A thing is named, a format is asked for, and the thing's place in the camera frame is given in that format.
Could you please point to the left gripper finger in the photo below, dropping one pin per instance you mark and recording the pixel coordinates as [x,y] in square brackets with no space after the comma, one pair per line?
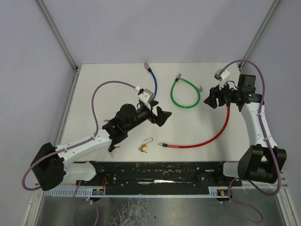
[162,116]
[154,103]

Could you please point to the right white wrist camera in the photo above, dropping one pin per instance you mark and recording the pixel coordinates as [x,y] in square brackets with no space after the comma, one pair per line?
[222,76]

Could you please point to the white slotted cable duct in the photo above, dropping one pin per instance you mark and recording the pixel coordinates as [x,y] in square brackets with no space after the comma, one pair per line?
[149,191]

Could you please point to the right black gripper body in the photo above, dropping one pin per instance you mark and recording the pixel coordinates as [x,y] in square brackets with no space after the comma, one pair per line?
[218,96]

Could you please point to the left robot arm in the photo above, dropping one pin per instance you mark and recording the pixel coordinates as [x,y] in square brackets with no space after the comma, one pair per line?
[53,165]

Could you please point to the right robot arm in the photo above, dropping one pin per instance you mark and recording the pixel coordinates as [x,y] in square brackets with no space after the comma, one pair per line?
[263,160]

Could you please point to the aluminium frame post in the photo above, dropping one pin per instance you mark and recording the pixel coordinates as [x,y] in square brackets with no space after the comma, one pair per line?
[261,29]
[49,20]

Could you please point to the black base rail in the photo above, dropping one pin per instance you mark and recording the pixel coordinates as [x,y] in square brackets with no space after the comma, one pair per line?
[199,174]

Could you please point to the right aluminium frame post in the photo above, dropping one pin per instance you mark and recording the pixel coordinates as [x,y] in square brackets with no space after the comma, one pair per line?
[261,29]

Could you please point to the left aluminium frame post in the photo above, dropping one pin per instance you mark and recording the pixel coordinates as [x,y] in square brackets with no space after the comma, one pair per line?
[49,20]

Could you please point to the green cable lock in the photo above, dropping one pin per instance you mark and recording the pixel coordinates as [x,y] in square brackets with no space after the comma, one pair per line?
[185,94]

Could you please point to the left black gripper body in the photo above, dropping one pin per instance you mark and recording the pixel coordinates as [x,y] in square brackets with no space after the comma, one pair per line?
[154,113]

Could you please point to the brass padlock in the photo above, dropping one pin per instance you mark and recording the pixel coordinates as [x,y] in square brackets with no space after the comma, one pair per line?
[143,147]

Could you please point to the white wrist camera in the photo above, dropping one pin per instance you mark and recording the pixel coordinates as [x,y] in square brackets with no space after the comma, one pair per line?
[222,76]
[145,96]

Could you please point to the black padlock keys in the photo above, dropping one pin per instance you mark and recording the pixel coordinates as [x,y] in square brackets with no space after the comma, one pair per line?
[111,149]

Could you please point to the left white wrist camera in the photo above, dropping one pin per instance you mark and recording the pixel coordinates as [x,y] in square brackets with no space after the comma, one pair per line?
[145,96]

